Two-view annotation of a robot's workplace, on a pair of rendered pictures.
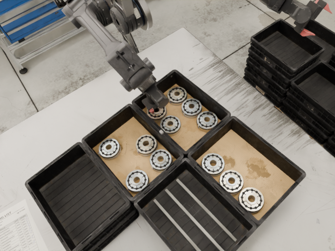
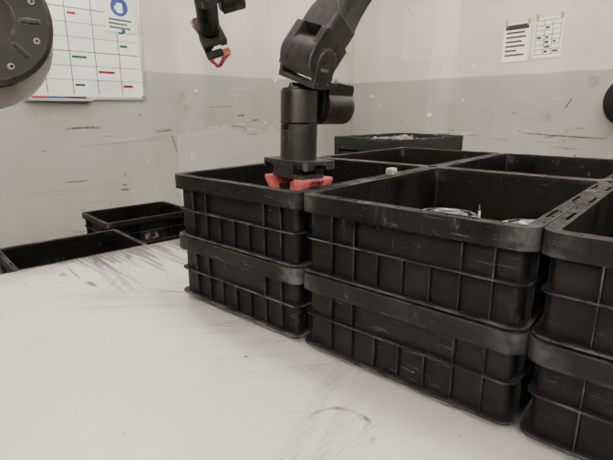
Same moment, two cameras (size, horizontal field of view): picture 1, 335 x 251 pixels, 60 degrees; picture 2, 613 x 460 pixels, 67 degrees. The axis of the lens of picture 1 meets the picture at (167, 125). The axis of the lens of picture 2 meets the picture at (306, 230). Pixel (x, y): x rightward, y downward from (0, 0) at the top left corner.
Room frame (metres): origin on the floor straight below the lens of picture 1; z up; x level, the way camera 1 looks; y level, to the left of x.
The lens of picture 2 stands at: (1.01, 0.74, 1.04)
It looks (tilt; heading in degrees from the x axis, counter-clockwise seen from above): 15 degrees down; 253
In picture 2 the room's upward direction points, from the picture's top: straight up
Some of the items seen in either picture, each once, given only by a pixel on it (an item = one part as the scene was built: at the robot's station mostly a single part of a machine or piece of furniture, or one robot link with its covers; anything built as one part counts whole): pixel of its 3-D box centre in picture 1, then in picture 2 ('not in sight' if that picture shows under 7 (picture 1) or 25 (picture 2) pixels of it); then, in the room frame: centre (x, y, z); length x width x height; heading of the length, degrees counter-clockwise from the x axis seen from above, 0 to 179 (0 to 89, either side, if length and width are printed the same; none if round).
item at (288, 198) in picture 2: (179, 109); (309, 176); (0.75, -0.07, 0.92); 0.40 x 0.30 x 0.02; 32
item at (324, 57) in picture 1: (311, 49); not in sight; (1.49, -1.27, 0.26); 0.40 x 0.30 x 0.23; 26
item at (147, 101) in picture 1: (153, 97); (298, 146); (0.81, 0.04, 0.98); 0.10 x 0.07 x 0.07; 115
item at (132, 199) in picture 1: (131, 148); (466, 194); (0.59, 0.18, 0.92); 0.40 x 0.30 x 0.02; 32
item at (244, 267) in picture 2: not in sight; (309, 256); (0.75, -0.07, 0.76); 0.40 x 0.30 x 0.12; 32
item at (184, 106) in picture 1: (191, 106); not in sight; (0.79, -0.14, 0.86); 0.10 x 0.10 x 0.01
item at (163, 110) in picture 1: (156, 110); not in sight; (0.81, 0.04, 0.86); 0.10 x 0.10 x 0.01
